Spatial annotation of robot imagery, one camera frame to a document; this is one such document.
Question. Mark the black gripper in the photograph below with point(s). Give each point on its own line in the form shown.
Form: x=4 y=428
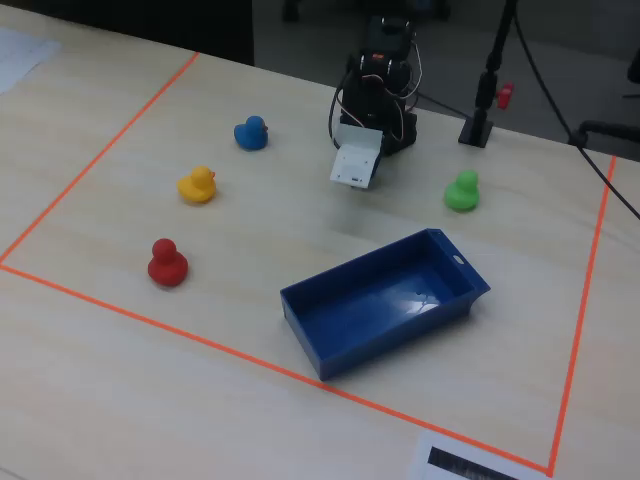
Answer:
x=378 y=159

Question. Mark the yellow rubber duck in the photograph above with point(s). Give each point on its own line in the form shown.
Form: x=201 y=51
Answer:
x=196 y=187

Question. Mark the green rubber duck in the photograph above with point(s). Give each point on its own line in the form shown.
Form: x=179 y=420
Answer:
x=462 y=192

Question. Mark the blue rubber duck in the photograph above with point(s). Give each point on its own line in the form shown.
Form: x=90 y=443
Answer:
x=250 y=134

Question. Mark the blue plastic box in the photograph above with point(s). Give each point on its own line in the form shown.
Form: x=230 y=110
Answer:
x=380 y=300

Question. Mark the red rubber duck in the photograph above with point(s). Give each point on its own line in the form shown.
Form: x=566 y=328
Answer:
x=166 y=265

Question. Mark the red clamp knob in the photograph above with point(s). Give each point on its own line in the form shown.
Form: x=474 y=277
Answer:
x=505 y=95

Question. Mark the orange tape strip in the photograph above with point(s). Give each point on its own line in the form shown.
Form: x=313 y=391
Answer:
x=582 y=310
x=100 y=152
x=250 y=357

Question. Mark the white barcode label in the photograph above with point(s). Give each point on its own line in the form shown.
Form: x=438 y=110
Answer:
x=465 y=460

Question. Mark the white paper sheet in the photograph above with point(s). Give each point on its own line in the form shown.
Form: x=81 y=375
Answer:
x=20 y=55

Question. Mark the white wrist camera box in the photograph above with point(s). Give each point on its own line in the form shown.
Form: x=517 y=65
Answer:
x=355 y=160

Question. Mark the black camera stand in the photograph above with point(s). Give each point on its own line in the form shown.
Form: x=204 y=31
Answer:
x=492 y=50

